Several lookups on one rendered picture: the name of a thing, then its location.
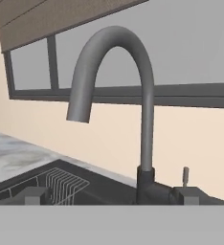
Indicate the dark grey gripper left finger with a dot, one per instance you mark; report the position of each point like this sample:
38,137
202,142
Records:
34,193

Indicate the brown window blind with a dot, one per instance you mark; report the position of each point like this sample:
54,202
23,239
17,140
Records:
37,22

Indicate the dark grey kitchen sink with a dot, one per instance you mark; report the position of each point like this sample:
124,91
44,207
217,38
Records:
110,188

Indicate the grey arched sink tap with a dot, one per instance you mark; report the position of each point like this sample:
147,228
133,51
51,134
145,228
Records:
147,127

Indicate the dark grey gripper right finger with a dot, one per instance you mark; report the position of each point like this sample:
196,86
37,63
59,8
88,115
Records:
187,192

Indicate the dark grey framed window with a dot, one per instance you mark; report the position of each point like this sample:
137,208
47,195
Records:
181,95

